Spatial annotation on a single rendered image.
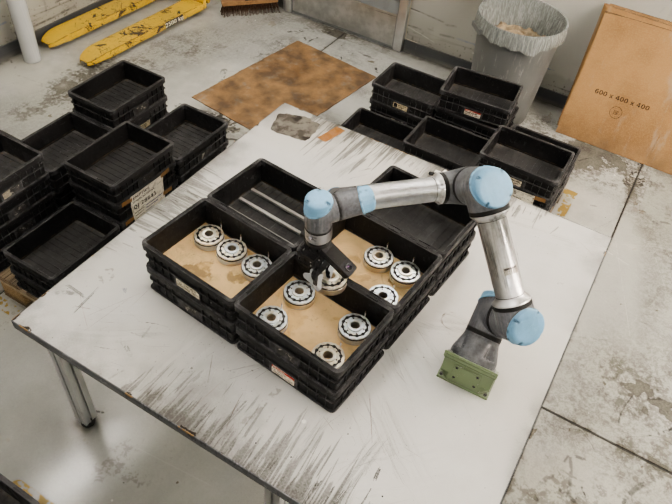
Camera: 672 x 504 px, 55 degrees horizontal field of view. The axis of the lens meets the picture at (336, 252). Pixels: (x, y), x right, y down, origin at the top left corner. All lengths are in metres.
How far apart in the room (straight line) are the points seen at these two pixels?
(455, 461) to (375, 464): 0.24
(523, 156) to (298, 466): 2.13
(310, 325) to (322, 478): 0.46
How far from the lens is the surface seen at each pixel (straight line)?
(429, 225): 2.43
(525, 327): 1.95
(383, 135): 3.80
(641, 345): 3.51
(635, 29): 4.49
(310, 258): 1.82
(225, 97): 4.52
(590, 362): 3.32
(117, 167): 3.20
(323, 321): 2.06
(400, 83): 4.08
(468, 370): 2.08
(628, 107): 4.60
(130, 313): 2.29
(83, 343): 2.24
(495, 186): 1.84
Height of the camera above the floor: 2.45
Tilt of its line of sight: 46 degrees down
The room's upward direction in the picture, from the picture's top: 7 degrees clockwise
